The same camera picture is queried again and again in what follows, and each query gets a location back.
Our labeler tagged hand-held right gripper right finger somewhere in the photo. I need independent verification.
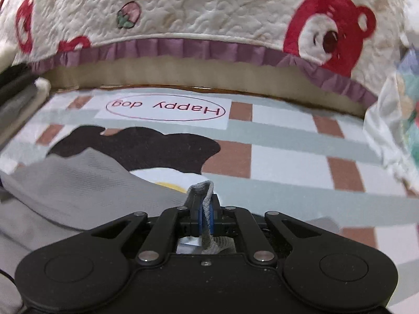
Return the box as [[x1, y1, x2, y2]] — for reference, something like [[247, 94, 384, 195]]
[[209, 194, 323, 266]]

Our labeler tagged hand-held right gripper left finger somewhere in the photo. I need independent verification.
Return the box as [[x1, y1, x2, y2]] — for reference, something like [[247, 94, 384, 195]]
[[90, 197, 202, 266]]

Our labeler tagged light grey garment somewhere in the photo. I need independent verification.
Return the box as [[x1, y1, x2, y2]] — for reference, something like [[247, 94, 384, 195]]
[[0, 147, 235, 305]]

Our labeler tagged checked printed rug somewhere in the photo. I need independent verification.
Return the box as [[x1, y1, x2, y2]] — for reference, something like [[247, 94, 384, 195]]
[[0, 85, 419, 314]]

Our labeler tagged small white folded cloth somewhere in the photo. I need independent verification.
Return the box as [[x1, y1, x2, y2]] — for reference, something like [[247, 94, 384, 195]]
[[0, 77, 52, 153]]

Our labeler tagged white quilted bear bedspread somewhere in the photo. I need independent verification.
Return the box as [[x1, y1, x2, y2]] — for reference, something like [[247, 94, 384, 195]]
[[0, 0, 419, 105]]

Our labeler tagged white crumpled plastic bag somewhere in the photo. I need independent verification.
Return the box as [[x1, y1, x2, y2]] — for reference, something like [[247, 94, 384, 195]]
[[363, 36, 419, 198]]

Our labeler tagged dark green folded garment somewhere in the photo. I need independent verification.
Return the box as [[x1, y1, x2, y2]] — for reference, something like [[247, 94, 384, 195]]
[[0, 63, 35, 89]]

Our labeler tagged beige bed frame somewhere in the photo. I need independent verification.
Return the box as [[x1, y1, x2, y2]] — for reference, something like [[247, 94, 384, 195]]
[[42, 55, 368, 119]]

